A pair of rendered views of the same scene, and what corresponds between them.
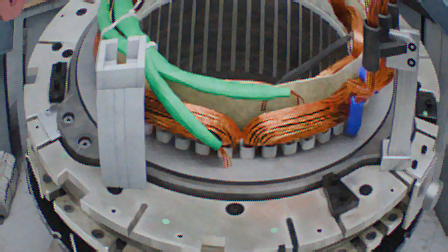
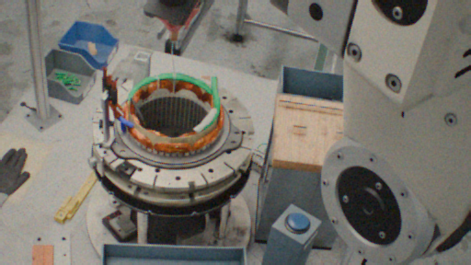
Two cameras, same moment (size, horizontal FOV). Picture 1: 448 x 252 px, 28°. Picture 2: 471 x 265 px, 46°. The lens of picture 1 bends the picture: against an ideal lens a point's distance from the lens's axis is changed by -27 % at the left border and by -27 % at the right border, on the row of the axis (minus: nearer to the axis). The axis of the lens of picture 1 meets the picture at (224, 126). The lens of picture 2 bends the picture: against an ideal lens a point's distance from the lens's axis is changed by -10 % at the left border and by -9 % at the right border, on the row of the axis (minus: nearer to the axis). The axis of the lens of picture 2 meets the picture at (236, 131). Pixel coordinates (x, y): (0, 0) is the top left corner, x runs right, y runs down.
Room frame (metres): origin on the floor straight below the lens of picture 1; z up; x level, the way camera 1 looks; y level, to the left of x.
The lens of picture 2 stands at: (0.88, -0.80, 1.90)
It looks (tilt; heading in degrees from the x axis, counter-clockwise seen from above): 43 degrees down; 103
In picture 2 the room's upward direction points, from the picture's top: 9 degrees clockwise
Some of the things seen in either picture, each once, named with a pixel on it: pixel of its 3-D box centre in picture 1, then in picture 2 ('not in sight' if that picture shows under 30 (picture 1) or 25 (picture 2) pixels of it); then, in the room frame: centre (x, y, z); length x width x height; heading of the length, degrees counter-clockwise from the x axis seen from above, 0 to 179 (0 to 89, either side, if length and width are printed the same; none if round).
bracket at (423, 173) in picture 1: (415, 186); (101, 160); (0.47, -0.14, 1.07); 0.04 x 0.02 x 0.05; 145
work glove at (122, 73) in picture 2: not in sight; (132, 70); (0.24, 0.45, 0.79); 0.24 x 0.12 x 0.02; 95
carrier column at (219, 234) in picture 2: not in sight; (224, 209); (0.69, -0.01, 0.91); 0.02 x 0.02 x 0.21
